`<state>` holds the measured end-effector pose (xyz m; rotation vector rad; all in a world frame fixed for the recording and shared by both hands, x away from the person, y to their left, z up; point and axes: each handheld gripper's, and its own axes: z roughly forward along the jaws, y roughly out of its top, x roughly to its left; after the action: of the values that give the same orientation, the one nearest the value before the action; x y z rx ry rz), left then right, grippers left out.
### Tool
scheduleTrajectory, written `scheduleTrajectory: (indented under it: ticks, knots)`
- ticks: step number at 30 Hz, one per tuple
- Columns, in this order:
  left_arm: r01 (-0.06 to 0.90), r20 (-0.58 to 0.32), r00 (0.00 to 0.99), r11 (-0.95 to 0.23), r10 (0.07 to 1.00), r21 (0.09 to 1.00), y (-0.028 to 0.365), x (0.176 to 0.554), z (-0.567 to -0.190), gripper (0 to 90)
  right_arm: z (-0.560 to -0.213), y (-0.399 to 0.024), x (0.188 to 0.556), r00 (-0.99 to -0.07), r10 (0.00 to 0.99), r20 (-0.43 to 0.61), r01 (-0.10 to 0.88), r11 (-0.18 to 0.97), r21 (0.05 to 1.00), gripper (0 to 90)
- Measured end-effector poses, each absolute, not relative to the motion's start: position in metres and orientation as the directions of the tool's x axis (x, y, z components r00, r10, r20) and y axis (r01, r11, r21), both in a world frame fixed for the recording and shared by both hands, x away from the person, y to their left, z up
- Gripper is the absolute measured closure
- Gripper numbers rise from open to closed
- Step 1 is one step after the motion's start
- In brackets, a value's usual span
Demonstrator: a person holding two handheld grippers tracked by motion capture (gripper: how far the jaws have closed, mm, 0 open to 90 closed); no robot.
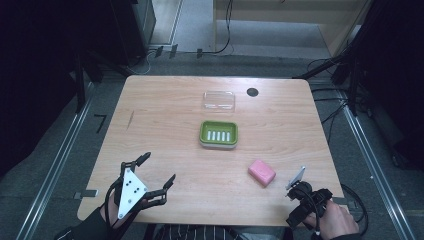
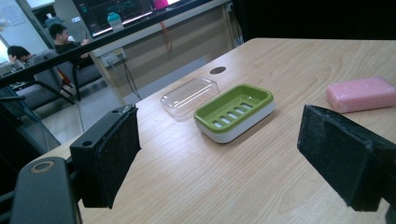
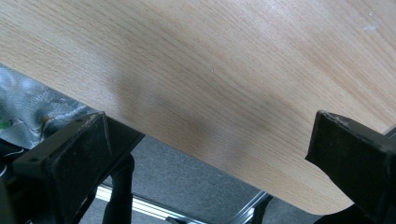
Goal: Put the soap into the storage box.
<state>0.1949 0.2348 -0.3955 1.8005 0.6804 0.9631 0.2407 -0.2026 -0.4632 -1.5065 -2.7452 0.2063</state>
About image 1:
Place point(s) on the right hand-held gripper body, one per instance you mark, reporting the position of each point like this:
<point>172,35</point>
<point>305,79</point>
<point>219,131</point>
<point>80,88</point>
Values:
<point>305,193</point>

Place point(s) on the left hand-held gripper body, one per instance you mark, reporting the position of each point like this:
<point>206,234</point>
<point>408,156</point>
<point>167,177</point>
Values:
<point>130,191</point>

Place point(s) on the pink soap bar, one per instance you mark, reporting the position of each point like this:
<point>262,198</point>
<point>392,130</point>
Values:
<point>261,172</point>

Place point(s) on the green soap dish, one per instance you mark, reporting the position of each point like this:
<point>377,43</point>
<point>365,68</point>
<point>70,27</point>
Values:
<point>218,134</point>

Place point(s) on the clear plastic lid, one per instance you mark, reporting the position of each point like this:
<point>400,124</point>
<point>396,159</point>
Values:
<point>219,100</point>

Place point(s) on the person's left hand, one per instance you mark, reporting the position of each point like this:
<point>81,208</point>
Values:
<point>111,213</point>

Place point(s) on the person's right hand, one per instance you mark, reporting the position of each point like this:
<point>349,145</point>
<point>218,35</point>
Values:
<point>336,220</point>

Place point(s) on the person's striped clothing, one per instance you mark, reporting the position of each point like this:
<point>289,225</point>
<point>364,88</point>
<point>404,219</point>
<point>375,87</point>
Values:
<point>213,232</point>

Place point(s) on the black tripod stand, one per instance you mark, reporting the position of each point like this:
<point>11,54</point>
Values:
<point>346,76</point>
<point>81,83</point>

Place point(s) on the black round table grommet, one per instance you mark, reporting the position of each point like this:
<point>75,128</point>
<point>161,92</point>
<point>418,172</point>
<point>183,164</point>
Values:
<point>252,92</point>

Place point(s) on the black cabinet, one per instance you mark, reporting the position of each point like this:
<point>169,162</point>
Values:
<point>133,30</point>

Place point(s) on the light wooden shelf unit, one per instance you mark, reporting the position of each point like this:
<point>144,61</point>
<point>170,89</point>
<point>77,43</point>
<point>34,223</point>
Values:
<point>286,10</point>

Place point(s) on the metal table bracket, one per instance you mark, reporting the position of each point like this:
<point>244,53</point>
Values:
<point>86,193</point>

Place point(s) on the metal floor rail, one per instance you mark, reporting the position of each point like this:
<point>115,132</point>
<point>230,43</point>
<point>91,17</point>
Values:
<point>56,166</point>
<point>376,173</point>

